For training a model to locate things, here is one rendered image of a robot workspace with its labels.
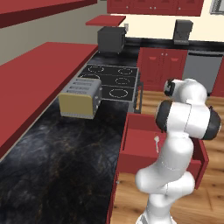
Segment large red wall cupboard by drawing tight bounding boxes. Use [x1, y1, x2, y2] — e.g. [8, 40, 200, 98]
[0, 41, 99, 160]

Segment black hob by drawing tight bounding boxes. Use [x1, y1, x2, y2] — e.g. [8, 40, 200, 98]
[76, 63, 140, 103]

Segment grey dishwasher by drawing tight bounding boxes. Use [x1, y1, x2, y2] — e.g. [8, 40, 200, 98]
[182, 50, 224, 94]

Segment black microwave oven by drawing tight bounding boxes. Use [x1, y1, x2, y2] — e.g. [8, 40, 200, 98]
[96, 25, 127, 54]

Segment yellow and silver toaster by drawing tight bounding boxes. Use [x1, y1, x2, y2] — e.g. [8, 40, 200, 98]
[58, 77, 103, 120]

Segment open red drawer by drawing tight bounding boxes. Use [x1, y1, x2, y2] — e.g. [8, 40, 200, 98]
[117, 113, 209, 190]

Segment red wall shelf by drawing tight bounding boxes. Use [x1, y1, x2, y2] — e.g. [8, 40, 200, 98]
[85, 15, 127, 27]

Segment red base cupboards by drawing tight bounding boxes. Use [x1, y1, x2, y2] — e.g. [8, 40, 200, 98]
[136, 46, 189, 92]

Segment red wall cupboards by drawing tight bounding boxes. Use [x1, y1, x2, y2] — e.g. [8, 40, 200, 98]
[106, 0, 205, 18]

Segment black coffee machine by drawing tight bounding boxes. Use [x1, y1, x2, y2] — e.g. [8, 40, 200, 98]
[172, 19, 194, 46]

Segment metallic utensil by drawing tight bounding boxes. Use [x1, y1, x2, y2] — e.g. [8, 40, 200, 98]
[153, 136, 161, 154]

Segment oven front with handle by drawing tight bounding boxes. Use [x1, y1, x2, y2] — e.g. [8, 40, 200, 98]
[132, 68, 144, 115]

